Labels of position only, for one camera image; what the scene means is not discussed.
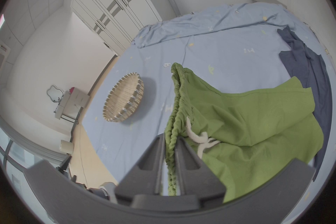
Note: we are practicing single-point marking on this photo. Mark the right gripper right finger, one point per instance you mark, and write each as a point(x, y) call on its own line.
point(194, 175)

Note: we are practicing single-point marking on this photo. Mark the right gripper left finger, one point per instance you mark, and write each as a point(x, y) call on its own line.
point(147, 170)

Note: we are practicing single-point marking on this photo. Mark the green shorts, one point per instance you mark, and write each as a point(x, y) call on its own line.
point(236, 118)

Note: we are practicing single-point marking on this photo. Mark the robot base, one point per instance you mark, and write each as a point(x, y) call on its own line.
point(106, 187)

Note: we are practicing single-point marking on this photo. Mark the round woven basket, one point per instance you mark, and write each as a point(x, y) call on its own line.
point(123, 97)

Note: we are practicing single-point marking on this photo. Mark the dark blue garment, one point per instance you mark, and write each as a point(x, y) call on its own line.
point(301, 60)

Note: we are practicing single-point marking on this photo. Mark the white trash bin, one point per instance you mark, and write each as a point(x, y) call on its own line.
point(66, 146)

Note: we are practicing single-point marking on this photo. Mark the small white table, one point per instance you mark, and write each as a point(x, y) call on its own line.
point(77, 98)

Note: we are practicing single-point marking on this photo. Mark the window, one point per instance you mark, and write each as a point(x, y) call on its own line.
point(19, 150)

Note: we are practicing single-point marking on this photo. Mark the pale blue quilt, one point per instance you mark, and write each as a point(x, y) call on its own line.
point(183, 26)

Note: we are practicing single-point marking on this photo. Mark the white wardrobe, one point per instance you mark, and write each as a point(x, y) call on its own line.
point(110, 2)

